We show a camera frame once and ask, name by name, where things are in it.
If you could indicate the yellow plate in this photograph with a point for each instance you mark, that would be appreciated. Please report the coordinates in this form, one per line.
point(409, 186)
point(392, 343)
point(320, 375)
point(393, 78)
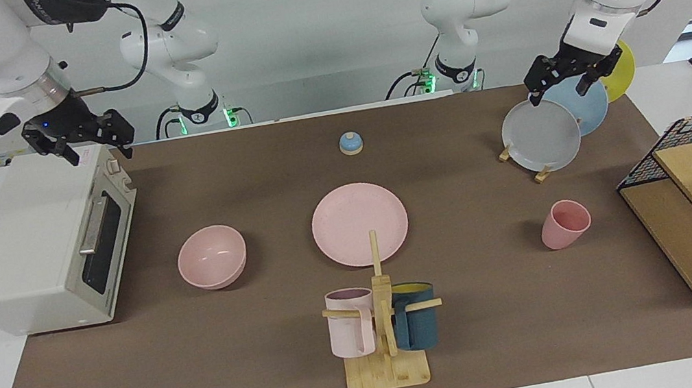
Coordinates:
point(622, 74)

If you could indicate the wooden plate rack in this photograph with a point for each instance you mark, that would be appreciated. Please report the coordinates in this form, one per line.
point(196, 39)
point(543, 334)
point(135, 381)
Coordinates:
point(543, 174)

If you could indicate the pink plate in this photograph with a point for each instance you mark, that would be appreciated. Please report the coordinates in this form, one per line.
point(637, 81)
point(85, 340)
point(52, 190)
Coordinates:
point(350, 221)

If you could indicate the pink cup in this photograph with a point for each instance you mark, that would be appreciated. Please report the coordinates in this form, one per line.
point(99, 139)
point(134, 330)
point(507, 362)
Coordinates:
point(565, 225)

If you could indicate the light blue plate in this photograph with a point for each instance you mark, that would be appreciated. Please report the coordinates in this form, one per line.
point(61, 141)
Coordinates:
point(590, 106)

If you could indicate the dark blue mug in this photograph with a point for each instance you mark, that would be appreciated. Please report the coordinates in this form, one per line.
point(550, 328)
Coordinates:
point(418, 321)

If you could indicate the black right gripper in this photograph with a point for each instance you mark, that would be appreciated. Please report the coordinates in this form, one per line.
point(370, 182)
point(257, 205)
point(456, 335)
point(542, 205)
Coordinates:
point(64, 124)

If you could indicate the beige toaster oven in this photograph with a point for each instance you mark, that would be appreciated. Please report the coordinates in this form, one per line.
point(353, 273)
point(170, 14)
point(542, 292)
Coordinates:
point(29, 251)

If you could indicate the pale pink mug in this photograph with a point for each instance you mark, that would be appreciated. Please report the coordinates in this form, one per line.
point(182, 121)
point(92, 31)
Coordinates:
point(348, 329)

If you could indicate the grey plate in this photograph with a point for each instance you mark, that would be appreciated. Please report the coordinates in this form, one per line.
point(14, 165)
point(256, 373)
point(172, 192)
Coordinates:
point(541, 135)

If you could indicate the brown table mat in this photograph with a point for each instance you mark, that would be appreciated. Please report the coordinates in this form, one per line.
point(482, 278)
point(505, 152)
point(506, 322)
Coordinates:
point(239, 350)

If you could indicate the blue call bell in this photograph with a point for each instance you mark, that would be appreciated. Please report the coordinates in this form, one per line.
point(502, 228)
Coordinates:
point(351, 143)

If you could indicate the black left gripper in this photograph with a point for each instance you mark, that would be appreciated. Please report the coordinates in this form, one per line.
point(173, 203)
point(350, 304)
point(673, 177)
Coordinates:
point(575, 62)

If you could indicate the pink bowl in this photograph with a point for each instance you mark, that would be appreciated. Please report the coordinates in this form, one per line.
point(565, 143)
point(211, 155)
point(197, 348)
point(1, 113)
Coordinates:
point(211, 257)

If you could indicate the wooden mug tree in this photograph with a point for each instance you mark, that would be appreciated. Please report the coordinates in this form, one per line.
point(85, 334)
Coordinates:
point(388, 371)

